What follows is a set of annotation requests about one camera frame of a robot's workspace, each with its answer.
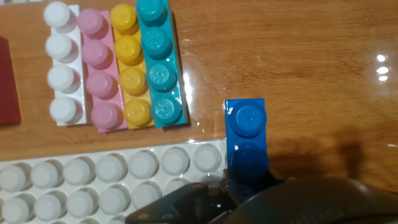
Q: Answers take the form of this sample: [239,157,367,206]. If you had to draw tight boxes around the brown wooden board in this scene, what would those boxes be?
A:
[0,0,398,224]

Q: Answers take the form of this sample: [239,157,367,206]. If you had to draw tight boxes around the white studded baseplate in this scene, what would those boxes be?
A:
[0,139,229,224]

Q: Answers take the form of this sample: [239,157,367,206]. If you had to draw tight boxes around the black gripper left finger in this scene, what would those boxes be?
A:
[124,179,240,224]

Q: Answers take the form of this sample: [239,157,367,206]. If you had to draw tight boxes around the light pink four-stud brick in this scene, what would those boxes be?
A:
[76,7,128,134]

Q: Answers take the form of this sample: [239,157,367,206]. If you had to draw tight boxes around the white four-stud brick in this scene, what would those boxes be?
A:
[42,1,88,127]

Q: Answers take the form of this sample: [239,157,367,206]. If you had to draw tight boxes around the magenta three-stud brick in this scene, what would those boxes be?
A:
[0,35,22,126]

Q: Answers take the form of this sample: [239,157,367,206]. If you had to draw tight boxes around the yellow four-stud brick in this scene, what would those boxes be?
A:
[109,2,155,130]

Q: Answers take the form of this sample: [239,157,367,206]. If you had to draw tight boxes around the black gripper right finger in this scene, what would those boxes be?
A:
[267,169,285,187]

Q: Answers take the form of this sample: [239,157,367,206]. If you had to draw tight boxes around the teal four-stud brick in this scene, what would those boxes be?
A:
[136,0,191,128]

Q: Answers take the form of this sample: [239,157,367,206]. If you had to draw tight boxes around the blue four-stud brick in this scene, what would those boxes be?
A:
[223,98,271,203]

